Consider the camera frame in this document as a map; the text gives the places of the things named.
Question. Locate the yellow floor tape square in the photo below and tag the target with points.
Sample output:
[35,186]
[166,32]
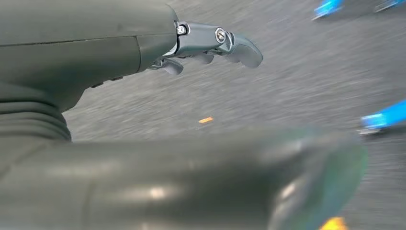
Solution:
[333,224]

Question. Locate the blue metal shelving rack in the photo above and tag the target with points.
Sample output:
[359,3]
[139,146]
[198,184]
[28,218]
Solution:
[328,7]
[383,119]

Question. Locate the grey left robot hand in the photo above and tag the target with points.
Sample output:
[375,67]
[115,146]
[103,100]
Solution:
[79,47]

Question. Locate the small yellow tape scrap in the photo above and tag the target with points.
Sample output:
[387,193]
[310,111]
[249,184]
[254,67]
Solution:
[206,120]

